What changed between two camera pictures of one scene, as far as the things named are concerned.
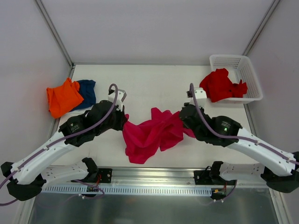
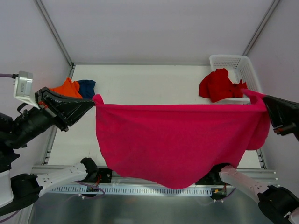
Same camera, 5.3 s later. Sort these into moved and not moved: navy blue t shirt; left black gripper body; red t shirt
Moved: left black gripper body
Not moved: navy blue t shirt; red t shirt
